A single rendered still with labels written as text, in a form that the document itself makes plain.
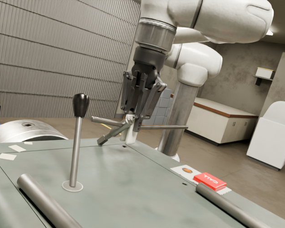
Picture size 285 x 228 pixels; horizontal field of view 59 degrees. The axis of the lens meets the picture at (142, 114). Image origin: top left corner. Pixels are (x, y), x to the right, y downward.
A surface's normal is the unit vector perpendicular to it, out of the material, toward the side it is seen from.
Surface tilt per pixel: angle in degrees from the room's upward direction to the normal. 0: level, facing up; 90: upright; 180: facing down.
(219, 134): 90
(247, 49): 90
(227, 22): 123
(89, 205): 0
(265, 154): 90
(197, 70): 105
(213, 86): 90
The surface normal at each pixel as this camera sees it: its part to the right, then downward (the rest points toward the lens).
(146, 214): 0.26, -0.95
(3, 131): -0.10, -0.84
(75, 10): 0.72, 0.33
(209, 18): -0.44, 0.61
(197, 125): -0.65, -0.02
